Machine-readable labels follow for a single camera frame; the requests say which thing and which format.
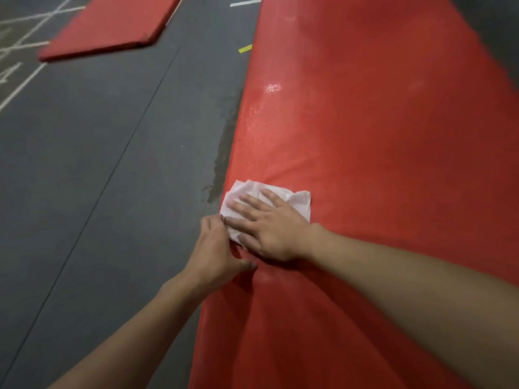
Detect red mat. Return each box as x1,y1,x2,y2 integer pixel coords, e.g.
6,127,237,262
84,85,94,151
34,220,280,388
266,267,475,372
37,0,184,63
188,0,519,389

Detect person's left hand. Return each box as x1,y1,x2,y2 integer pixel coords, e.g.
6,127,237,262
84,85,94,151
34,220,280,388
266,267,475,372
183,214,258,296

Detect person's left forearm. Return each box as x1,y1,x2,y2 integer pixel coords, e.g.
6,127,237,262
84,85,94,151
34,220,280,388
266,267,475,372
48,275,210,389

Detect person's right hand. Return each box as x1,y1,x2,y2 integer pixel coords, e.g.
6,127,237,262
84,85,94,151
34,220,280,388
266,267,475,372
224,188,326,263

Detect white wet wipe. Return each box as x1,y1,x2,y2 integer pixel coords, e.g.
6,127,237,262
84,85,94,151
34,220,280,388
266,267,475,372
219,179,312,249

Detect person's right forearm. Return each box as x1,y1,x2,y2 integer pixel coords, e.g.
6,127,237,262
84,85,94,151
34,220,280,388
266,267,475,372
308,224,519,389

